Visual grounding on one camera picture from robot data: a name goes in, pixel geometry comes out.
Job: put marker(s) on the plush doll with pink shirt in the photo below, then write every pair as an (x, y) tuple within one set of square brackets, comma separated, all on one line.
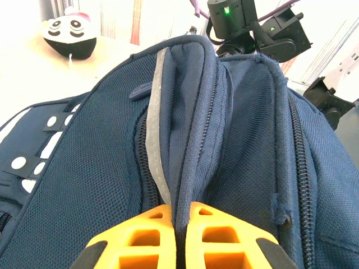
[(70, 33)]

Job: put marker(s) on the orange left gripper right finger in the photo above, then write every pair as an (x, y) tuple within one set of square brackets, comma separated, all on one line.
[(221, 246)]

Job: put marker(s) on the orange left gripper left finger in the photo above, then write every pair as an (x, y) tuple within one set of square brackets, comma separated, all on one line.
[(146, 246)]

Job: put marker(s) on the navy blue student backpack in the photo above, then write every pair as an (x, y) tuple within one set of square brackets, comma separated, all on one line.
[(112, 168)]

